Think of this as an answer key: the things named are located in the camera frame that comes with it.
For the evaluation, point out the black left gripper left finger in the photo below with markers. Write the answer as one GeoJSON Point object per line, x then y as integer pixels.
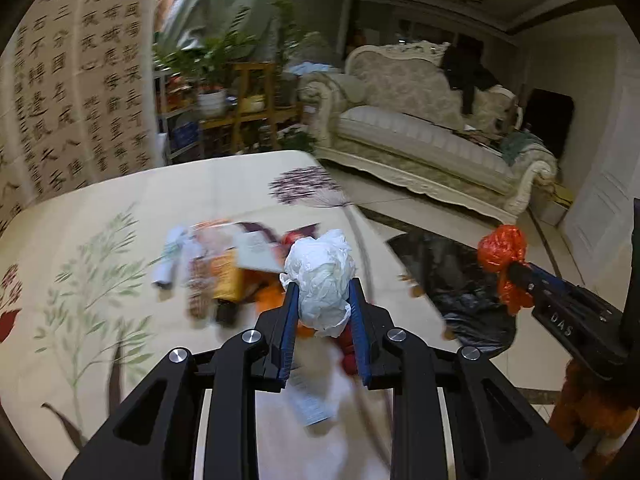
{"type": "Point", "coordinates": [153, 434]}

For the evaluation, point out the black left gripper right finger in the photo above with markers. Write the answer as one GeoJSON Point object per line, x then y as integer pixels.
{"type": "Point", "coordinates": [452, 411]}

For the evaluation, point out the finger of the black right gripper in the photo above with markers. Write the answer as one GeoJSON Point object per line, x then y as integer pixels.
{"type": "Point", "coordinates": [524, 280]}
{"type": "Point", "coordinates": [550, 280]}

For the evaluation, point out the orange plastic bag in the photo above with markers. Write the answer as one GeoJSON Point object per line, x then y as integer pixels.
{"type": "Point", "coordinates": [495, 252]}

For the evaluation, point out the white paper ball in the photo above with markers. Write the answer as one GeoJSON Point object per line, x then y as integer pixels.
{"type": "Point", "coordinates": [322, 269]}

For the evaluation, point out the teal cloth on sofa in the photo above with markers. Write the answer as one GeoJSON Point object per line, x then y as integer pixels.
{"type": "Point", "coordinates": [514, 143]}

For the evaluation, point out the orange clear plastic wrapper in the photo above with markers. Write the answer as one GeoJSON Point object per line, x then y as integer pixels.
{"type": "Point", "coordinates": [215, 280]}

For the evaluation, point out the silver white snack wrapper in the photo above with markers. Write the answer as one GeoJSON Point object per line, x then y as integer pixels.
{"type": "Point", "coordinates": [166, 269]}

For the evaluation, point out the ornate cream sofa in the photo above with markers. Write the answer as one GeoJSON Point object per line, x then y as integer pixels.
{"type": "Point", "coordinates": [391, 114]}

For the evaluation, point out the black garment on sofa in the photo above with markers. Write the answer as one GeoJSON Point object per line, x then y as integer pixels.
{"type": "Point", "coordinates": [462, 65]}

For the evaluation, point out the small floor green plant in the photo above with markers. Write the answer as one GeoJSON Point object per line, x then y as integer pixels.
{"type": "Point", "coordinates": [297, 138]}

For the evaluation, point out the metal storage shelf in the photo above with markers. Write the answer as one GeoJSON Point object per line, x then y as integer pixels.
{"type": "Point", "coordinates": [177, 117]}

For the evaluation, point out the wooden plant stand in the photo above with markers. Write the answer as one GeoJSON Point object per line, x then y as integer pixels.
{"type": "Point", "coordinates": [245, 112]}

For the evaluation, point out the calligraphy folding screen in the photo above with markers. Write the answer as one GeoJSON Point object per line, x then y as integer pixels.
{"type": "Point", "coordinates": [76, 99]}

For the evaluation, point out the white potted green plant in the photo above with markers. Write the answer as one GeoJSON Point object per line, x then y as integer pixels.
{"type": "Point", "coordinates": [207, 67]}

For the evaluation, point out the grey hanging curtain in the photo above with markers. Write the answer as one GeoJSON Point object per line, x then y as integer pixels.
{"type": "Point", "coordinates": [190, 22]}

